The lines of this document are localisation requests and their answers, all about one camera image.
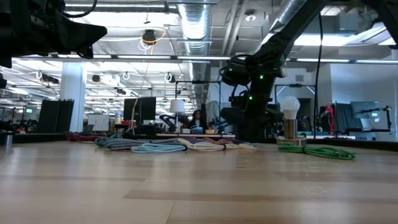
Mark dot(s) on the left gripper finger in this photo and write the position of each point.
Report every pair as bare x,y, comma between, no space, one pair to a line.
77,26
82,40

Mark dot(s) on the red robot arm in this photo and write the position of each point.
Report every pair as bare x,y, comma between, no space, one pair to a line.
329,115

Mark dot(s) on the grey monitor on arm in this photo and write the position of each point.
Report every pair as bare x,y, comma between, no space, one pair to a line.
365,109

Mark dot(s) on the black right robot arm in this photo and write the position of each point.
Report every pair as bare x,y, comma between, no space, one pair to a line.
280,40

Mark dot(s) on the grey translucent cover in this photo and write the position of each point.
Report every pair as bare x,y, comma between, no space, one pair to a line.
214,110

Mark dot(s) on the wooden background table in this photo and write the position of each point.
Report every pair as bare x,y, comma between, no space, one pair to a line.
217,135

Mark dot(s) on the yellow bowl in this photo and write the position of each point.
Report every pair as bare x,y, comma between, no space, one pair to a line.
209,131

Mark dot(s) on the person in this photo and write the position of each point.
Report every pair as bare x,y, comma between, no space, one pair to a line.
198,119

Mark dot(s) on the blue basket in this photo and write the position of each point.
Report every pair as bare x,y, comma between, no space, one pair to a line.
196,130

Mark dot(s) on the light bulb on wooden base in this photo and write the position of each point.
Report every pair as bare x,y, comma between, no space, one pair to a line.
290,105

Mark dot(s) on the white pillar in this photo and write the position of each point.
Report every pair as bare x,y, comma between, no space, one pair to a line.
73,93

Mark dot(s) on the white shade table lamp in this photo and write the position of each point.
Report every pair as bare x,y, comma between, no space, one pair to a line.
177,105

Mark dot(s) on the long ceiling light strip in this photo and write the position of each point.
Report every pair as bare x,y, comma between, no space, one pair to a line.
149,57

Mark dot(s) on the black folding partition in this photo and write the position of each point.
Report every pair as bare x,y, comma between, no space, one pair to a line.
56,116

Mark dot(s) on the white cabinet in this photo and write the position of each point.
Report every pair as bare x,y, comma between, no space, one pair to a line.
99,123

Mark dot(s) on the dark grey curtain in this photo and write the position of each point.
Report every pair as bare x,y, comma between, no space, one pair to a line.
343,118

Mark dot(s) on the black computer monitor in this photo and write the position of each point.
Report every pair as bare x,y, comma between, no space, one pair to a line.
144,110

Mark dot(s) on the round ceiling sensor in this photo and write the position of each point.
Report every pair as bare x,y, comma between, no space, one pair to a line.
250,17

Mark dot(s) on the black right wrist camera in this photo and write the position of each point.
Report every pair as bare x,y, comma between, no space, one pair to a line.
237,101

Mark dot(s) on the black gantry frame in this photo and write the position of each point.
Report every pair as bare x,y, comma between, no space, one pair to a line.
292,85
199,82

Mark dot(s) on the silver ventilation duct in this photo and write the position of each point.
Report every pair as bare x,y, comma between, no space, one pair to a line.
286,12
195,25

